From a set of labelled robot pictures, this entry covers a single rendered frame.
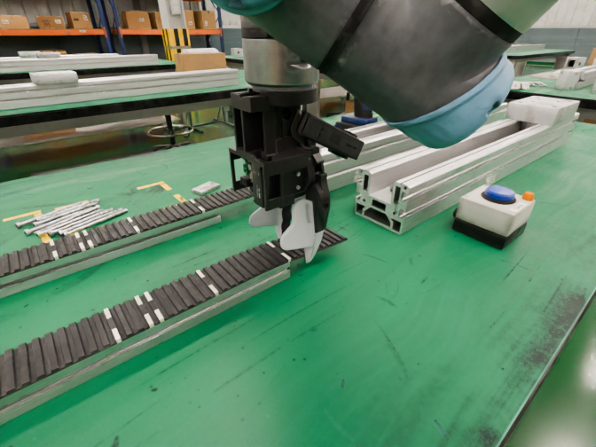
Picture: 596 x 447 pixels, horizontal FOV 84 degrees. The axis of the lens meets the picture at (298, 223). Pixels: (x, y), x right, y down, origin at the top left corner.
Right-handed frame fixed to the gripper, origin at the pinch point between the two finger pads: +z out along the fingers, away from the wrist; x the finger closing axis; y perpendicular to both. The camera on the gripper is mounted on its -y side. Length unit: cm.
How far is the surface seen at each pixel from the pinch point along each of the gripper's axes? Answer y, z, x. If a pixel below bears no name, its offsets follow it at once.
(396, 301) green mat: -4.2, 3.2, 13.6
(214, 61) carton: -93, -6, -207
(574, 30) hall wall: -1513, -24, -390
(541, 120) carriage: -74, -6, 3
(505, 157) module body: -52, -2, 5
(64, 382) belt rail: 28.4, 2.0, 2.0
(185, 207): 8.0, -0.3, -19.0
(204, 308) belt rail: 14.9, 1.4, 2.0
